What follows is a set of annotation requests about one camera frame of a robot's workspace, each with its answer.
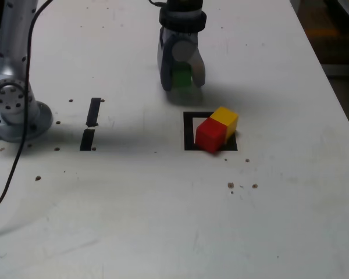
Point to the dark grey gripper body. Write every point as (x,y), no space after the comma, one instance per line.
(181,35)

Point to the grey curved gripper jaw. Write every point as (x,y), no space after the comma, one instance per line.
(199,69)

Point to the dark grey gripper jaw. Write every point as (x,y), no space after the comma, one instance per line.
(164,67)

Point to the green cube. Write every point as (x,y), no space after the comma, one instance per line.
(181,77)

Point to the yellow cube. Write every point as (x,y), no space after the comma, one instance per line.
(225,116)

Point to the red cube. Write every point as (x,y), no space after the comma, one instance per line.
(209,136)

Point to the black tape square outline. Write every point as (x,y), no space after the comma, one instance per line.
(188,130)

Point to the black tape strip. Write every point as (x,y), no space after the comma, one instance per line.
(92,112)

